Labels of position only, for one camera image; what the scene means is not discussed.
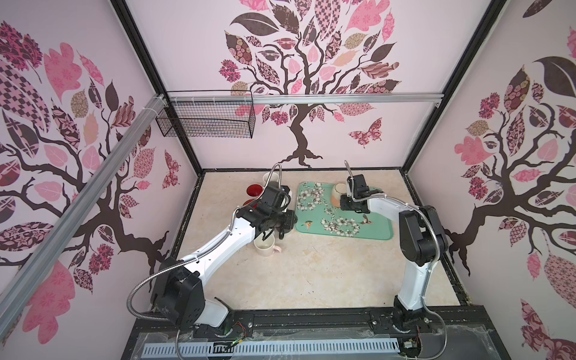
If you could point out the aluminium rail left wall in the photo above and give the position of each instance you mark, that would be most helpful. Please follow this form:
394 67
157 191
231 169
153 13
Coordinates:
23 286

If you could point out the pale pink mug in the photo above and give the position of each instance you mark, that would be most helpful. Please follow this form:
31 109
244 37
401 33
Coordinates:
266 246

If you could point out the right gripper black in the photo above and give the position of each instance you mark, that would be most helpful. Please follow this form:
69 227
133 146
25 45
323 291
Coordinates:
349 203

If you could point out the aluminium rail back wall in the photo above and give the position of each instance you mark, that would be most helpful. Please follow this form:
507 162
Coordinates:
268 99

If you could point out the cream and peach mug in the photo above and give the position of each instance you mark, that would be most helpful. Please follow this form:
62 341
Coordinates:
338 190

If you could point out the green floral serving tray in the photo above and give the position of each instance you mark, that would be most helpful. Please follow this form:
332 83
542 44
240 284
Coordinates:
317 216

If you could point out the white slotted cable duct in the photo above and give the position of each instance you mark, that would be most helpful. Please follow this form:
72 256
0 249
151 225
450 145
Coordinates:
269 348

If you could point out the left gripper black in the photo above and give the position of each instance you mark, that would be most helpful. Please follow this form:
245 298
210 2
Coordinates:
289 220

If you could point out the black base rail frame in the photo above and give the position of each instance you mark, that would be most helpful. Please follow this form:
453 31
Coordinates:
444 332

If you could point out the white ribbed base mug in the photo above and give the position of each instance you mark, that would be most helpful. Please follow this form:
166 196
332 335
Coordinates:
271 178

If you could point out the aluminium rail wall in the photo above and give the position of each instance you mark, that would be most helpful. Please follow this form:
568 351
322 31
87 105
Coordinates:
23 286
268 99

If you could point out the white mug red inside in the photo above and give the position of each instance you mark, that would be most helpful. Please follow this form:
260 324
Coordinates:
254 190

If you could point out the red mug black handle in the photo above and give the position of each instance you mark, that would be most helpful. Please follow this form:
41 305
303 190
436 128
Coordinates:
251 202

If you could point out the black wire basket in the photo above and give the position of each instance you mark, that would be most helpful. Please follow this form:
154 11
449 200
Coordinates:
209 114

